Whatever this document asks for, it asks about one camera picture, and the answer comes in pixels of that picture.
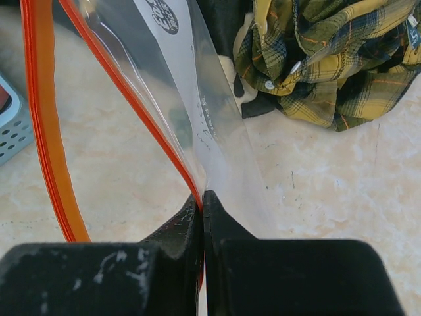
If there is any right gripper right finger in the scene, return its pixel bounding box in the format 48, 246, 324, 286
203, 191, 404, 315

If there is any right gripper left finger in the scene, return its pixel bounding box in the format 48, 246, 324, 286
1, 197, 203, 315

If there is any clear zip bag orange zipper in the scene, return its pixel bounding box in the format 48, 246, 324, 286
20, 1, 277, 242

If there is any light blue plastic basket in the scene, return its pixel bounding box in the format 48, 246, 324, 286
1, 73, 34, 165

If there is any yellow plaid shirt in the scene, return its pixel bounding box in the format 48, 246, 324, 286
234, 1, 420, 132

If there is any black floral pillow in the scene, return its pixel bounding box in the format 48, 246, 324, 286
197, 1, 279, 119

